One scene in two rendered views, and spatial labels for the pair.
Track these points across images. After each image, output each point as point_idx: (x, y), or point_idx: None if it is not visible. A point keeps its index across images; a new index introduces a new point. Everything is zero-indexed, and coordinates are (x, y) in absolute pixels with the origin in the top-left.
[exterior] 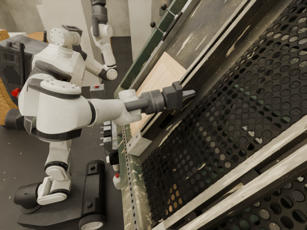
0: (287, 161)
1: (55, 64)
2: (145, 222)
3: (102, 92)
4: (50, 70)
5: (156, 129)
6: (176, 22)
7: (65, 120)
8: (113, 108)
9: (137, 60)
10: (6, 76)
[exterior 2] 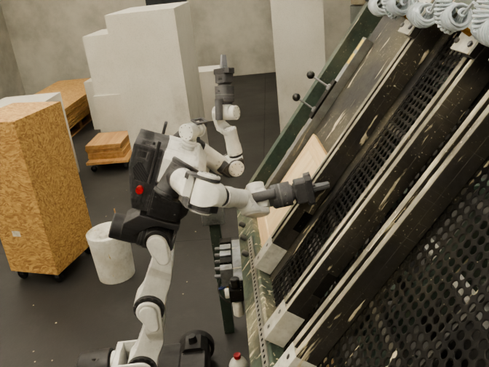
0: (353, 217)
1: (183, 159)
2: None
3: None
4: (186, 165)
5: (290, 232)
6: (328, 93)
7: (211, 197)
8: (241, 195)
9: (277, 145)
10: (134, 172)
